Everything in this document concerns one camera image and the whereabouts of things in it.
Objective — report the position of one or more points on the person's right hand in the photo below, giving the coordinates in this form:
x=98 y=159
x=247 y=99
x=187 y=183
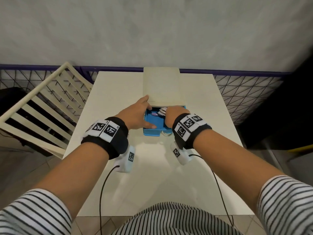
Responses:
x=174 y=113

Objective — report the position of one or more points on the person's left hand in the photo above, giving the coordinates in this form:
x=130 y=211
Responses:
x=134 y=115

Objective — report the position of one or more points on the blue plastic drawer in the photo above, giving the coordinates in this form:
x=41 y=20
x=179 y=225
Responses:
x=156 y=121

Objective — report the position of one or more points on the cream drawer cabinet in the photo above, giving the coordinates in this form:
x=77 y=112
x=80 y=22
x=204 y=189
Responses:
x=162 y=85

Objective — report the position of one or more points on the person's right forearm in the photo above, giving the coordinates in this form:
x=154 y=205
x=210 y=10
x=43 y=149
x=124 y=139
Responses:
x=232 y=163

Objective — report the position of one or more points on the person's left forearm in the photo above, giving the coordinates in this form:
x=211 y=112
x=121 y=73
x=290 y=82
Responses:
x=73 y=173

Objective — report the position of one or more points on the black right wristband with markers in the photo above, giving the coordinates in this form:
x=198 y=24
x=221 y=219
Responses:
x=188 y=141

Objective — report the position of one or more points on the black wristband with markers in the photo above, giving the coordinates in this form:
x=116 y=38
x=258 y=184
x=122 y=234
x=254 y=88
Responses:
x=188 y=141
x=117 y=146

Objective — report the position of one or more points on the white table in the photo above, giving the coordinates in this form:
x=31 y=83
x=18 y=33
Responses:
x=110 y=95

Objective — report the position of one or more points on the black left wristband with markers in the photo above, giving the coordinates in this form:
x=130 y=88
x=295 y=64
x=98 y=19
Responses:
x=117 y=146

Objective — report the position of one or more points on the cream wooden chair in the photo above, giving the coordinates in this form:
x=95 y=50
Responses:
x=31 y=95

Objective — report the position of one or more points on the black white striped shirt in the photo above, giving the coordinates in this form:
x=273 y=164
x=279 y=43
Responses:
x=171 y=220

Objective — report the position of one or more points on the black furniture piece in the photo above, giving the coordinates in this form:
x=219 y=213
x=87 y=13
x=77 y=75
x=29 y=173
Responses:
x=281 y=119

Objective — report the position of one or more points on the black bag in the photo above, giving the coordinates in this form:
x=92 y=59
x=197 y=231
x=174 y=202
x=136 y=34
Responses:
x=9 y=100

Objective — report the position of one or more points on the yellow bar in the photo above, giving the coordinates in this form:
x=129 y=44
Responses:
x=302 y=148

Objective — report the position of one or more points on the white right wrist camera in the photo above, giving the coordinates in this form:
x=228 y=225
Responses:
x=184 y=159

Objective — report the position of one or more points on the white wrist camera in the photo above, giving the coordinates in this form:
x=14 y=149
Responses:
x=124 y=166
x=184 y=159

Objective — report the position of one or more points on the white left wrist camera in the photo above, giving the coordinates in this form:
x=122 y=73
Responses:
x=124 y=166

